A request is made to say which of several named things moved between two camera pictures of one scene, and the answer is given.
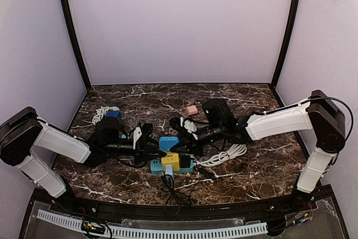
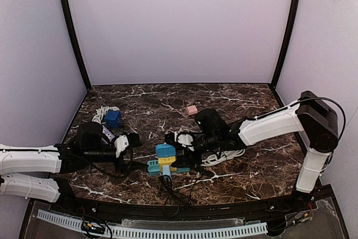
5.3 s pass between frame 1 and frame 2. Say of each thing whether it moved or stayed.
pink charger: stayed
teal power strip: stayed
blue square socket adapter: moved
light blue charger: moved
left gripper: moved
